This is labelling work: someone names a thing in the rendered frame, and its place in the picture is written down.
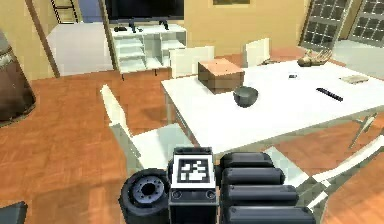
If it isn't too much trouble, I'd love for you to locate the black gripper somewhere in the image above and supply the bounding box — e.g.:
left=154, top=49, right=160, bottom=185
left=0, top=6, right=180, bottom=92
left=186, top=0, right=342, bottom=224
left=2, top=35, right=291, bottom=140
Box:
left=118, top=168, right=172, bottom=224

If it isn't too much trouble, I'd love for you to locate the white chair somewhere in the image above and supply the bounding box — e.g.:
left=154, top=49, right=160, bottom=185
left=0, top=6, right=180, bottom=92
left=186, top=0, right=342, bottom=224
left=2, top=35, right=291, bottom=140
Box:
left=168, top=45, right=216, bottom=79
left=100, top=84, right=196, bottom=174
left=242, top=37, right=272, bottom=68

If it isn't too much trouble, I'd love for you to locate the dark grey flat object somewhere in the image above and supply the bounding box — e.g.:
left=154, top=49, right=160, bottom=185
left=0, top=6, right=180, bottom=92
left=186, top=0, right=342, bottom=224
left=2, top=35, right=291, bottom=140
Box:
left=0, top=200, right=29, bottom=224

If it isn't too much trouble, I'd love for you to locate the dark grey bowl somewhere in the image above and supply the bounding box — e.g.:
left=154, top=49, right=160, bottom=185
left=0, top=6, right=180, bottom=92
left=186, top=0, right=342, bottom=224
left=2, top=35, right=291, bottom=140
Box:
left=232, top=86, right=259, bottom=109

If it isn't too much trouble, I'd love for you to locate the brown cardboard box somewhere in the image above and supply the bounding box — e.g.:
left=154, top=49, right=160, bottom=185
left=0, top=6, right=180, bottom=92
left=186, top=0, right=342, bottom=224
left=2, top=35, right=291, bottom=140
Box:
left=197, top=58, right=246, bottom=95

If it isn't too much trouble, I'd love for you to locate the white television stand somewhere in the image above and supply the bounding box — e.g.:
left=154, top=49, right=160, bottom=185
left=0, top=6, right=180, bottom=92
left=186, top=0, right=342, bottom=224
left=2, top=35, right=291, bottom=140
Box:
left=109, top=23, right=188, bottom=75

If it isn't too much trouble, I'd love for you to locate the white dining table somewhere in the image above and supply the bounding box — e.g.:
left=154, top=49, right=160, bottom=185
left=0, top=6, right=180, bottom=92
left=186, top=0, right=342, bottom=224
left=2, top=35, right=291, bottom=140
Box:
left=161, top=59, right=384, bottom=155

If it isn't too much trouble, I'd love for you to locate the dark brown round object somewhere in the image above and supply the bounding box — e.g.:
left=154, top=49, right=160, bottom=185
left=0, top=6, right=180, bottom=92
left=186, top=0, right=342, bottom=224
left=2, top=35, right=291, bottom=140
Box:
left=0, top=29, right=37, bottom=125

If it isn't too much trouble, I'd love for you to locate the black television set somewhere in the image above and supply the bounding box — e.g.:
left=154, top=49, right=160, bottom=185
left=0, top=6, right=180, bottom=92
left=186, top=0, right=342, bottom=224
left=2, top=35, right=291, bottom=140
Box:
left=104, top=0, right=185, bottom=34

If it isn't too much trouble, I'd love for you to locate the wooden ladder shelf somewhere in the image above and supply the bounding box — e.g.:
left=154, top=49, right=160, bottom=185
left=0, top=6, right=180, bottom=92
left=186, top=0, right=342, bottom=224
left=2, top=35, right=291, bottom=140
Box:
left=49, top=0, right=80, bottom=24

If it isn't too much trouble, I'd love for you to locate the black remote control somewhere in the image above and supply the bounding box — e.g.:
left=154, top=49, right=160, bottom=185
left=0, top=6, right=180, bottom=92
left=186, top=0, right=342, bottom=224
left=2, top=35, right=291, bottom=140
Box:
left=315, top=87, right=344, bottom=103

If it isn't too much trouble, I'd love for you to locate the pale flat book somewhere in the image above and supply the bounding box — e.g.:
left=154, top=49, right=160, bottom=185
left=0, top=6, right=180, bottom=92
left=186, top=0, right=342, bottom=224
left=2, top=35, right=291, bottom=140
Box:
left=339, top=74, right=370, bottom=85

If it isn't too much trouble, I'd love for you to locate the grey grid window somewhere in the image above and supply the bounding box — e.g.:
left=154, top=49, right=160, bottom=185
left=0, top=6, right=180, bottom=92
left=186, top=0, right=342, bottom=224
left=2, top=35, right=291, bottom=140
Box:
left=348, top=0, right=384, bottom=48
left=299, top=0, right=354, bottom=52

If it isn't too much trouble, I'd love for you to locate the framed wall picture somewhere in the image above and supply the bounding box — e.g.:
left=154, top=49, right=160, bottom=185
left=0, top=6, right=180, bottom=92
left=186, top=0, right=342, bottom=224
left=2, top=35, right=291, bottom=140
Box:
left=212, top=0, right=252, bottom=6

